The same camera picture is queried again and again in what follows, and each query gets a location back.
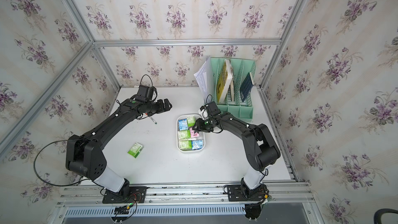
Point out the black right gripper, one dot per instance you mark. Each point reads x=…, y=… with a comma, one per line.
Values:
x=199, y=126

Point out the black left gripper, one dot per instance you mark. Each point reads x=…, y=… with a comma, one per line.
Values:
x=161, y=108

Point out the green tissue pack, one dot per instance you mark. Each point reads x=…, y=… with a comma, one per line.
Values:
x=184, y=135
x=191, y=121
x=185, y=145
x=135, y=150

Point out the pink tissue pack bottom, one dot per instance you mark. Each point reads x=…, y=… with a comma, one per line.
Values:
x=194, y=135

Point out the blue tissue pack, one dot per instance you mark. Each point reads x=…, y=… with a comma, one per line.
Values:
x=197, y=144
x=183, y=124

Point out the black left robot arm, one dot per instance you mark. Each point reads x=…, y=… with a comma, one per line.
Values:
x=84, y=154

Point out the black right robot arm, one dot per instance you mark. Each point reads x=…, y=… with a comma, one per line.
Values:
x=260, y=147

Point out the white plastic storage box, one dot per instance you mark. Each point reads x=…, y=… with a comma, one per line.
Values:
x=202, y=135

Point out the white paper stack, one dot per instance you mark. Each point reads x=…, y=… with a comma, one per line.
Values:
x=203, y=81

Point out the thin book in organizer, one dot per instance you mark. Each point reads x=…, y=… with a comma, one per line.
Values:
x=232, y=91

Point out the green plastic file organizer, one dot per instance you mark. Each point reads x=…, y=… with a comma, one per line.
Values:
x=241, y=68

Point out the yellow book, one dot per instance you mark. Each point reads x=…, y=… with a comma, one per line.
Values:
x=224, y=80

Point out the dark blue notebook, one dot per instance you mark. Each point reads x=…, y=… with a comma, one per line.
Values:
x=246, y=87

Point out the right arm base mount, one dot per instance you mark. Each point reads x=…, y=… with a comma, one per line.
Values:
x=248, y=193

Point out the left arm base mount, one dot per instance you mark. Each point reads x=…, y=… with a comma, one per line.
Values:
x=127, y=194

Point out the aluminium frame profiles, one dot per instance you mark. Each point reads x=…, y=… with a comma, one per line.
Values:
x=39, y=38

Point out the aluminium mounting rail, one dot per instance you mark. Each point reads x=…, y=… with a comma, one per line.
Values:
x=164, y=194

